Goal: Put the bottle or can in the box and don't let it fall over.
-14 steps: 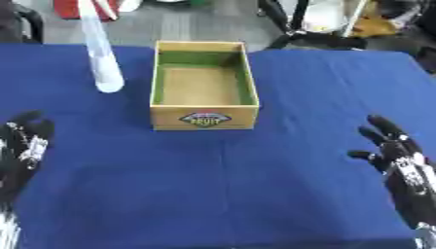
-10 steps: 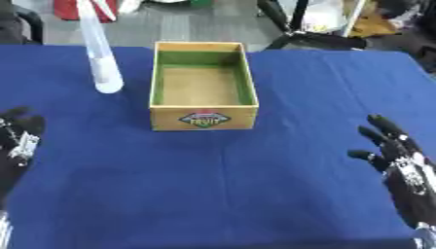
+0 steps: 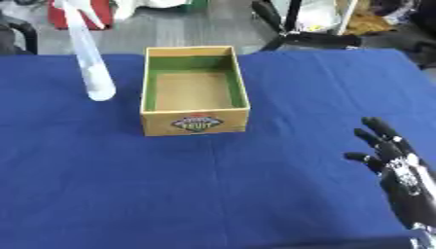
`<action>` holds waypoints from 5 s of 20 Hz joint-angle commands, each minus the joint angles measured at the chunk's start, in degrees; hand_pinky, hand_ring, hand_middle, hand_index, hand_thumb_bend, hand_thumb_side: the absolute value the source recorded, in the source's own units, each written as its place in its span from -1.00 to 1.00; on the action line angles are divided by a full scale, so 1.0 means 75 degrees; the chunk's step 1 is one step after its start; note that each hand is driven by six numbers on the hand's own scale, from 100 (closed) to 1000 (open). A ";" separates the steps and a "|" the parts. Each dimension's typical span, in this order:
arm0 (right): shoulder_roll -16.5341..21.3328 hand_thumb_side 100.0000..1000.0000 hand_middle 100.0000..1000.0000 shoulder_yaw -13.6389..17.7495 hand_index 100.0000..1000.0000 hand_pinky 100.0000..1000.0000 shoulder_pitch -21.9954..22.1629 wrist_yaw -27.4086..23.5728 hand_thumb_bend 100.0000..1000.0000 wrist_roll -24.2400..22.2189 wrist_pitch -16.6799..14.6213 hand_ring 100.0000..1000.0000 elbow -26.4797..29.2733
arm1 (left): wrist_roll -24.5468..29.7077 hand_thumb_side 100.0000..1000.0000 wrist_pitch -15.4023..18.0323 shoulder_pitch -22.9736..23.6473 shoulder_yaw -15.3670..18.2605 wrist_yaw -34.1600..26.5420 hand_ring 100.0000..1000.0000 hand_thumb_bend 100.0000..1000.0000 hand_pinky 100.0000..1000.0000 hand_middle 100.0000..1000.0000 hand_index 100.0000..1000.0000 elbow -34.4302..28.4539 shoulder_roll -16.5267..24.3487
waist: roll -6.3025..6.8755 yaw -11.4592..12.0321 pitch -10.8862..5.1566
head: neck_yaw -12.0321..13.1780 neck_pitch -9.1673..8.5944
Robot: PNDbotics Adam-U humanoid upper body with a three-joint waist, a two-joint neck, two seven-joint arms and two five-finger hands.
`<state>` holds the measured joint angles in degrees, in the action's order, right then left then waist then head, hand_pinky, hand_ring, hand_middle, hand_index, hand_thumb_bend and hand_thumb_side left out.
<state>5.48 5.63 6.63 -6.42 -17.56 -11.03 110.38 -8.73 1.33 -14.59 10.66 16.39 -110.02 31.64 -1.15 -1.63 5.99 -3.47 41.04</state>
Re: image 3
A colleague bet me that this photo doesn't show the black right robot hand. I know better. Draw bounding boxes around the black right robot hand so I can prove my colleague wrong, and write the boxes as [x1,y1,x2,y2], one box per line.
[342,116,436,230]

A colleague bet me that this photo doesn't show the tan cardboard box green inside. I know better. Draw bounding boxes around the tan cardboard box green inside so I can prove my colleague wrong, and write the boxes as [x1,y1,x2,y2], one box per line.
[137,45,252,137]

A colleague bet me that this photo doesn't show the black tripod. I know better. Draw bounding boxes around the black tripod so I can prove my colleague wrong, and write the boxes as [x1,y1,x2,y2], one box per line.
[250,0,363,52]

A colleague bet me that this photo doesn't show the white plastic bag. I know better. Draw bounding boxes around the white plastic bag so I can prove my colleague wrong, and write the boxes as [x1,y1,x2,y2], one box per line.
[110,0,195,21]

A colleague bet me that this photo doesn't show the red container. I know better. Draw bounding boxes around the red container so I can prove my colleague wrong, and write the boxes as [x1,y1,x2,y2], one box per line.
[46,0,116,31]

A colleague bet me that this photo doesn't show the black chair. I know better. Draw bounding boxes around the black chair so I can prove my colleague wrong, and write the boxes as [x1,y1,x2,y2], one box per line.
[0,9,40,55]

